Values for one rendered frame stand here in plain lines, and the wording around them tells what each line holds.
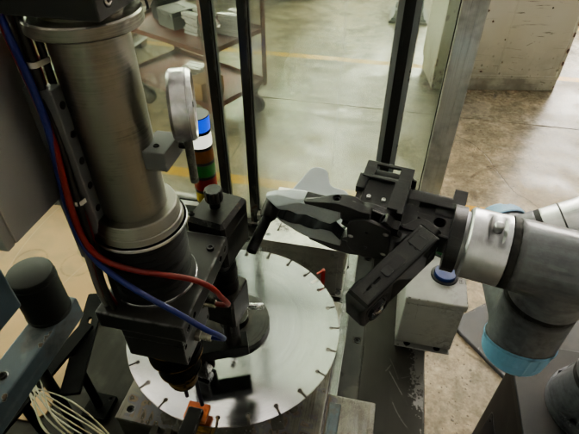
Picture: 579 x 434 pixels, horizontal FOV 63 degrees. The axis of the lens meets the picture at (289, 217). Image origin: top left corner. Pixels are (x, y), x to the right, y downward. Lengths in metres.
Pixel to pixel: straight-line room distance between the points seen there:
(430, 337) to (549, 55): 3.17
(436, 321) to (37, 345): 0.66
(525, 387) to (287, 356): 0.49
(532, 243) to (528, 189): 2.39
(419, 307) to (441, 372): 1.01
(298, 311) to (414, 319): 0.25
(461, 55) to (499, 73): 2.95
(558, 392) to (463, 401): 0.89
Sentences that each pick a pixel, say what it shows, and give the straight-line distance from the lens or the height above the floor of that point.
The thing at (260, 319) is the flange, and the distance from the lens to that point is 0.75.
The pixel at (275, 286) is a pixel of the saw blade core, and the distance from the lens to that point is 0.81.
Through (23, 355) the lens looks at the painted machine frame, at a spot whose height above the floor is 1.05.
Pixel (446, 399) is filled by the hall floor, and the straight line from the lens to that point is 1.85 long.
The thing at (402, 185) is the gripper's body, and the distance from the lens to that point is 0.51.
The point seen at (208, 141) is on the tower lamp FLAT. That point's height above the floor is 1.11.
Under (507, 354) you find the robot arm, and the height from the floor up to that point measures 1.11.
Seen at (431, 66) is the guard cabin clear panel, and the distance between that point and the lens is 0.96.
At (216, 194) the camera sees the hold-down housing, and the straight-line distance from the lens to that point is 0.47.
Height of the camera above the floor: 1.56
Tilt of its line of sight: 41 degrees down
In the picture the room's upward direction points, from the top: straight up
